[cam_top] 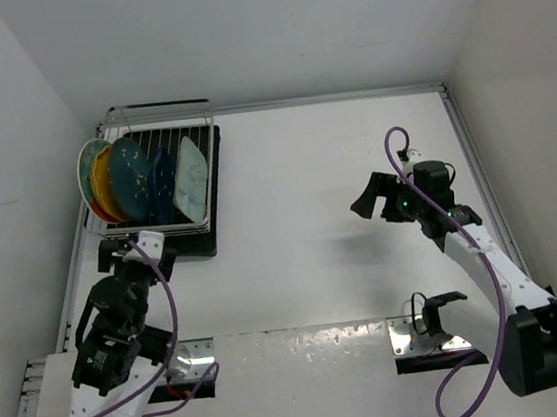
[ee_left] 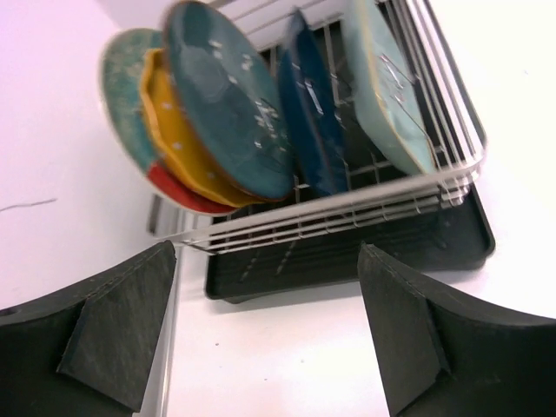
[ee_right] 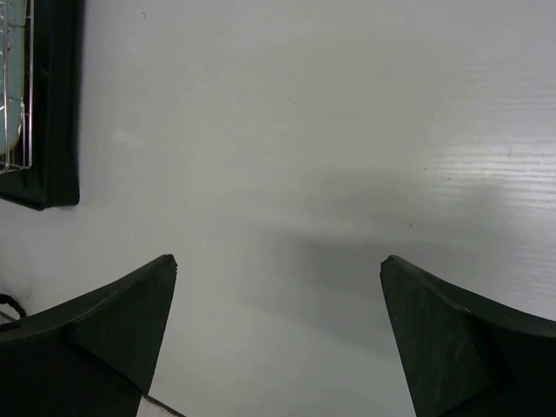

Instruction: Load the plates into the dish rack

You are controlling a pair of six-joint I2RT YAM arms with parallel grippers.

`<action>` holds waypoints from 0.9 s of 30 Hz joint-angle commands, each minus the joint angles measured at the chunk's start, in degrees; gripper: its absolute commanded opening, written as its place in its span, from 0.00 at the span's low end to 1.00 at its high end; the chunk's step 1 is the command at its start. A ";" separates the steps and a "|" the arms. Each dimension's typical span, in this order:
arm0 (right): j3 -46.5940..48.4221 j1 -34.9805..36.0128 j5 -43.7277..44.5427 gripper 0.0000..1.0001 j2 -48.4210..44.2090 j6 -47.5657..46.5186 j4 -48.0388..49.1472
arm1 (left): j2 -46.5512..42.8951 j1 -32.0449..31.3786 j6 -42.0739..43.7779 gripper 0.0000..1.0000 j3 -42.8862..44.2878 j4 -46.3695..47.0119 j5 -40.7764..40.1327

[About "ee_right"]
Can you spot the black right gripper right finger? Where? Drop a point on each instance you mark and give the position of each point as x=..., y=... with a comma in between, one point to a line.
x=466, y=355

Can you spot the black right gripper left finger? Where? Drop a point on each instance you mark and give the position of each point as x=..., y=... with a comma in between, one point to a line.
x=94, y=355

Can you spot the light green oval plate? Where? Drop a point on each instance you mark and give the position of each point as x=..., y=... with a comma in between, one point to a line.
x=13, y=21

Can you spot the black drying mat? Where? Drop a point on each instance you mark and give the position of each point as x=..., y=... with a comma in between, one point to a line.
x=53, y=179

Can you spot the metal wire dish rack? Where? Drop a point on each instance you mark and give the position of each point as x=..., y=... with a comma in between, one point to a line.
x=20, y=157

